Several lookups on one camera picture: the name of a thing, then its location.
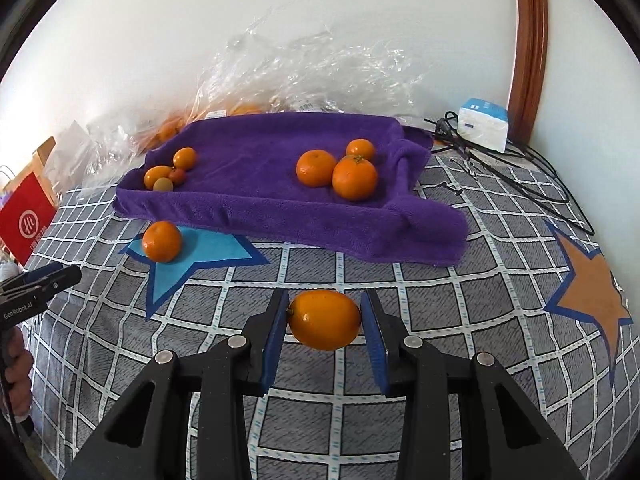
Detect person left hand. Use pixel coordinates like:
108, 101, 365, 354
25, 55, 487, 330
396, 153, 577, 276
6, 326, 34, 417

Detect small yellow-green fruit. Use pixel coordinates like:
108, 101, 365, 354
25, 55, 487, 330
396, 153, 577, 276
152, 177, 174, 192

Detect large round orange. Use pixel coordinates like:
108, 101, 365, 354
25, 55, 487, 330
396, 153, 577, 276
332, 155, 378, 202

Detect black cables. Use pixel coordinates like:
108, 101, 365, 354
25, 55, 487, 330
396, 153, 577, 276
423, 110, 597, 238

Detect red paper shopping bag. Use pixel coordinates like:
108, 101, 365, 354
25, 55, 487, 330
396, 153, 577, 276
0, 172, 56, 266

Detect large oval orange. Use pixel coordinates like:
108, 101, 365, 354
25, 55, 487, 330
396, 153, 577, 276
288, 289, 361, 351

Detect small red fruit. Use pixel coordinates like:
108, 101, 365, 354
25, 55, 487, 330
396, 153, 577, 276
167, 168, 186, 188

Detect brown wooden door frame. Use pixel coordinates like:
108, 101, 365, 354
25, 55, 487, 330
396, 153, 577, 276
508, 0, 549, 144

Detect medium orange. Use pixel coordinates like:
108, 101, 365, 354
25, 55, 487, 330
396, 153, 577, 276
143, 165, 172, 190

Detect white plastic bag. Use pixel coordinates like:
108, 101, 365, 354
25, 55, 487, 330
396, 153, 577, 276
43, 122, 94, 198

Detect large clear plastic bag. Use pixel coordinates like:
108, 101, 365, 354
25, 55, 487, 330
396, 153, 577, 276
186, 11, 426, 127

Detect small orange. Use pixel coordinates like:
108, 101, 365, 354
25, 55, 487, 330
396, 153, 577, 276
172, 146, 198, 171

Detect clear plastic bag with items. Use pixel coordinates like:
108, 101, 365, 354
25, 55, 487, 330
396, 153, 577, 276
81, 112, 191, 189

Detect purple towel tray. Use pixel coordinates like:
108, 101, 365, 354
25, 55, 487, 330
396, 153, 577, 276
113, 112, 468, 266

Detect grey checkered tablecloth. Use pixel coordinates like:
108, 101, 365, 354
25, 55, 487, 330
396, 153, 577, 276
24, 154, 639, 479

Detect white blue charger box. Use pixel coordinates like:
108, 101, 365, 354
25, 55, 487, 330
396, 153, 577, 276
457, 98, 509, 153

